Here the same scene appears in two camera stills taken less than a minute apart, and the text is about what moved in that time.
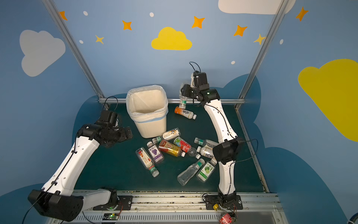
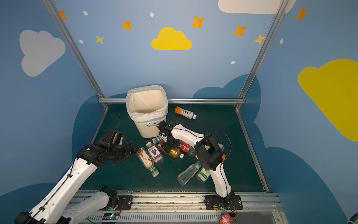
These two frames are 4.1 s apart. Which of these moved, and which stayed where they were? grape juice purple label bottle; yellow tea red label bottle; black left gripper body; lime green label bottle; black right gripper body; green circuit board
Moved: black right gripper body; black left gripper body
Stayed: grape juice purple label bottle; lime green label bottle; green circuit board; yellow tea red label bottle
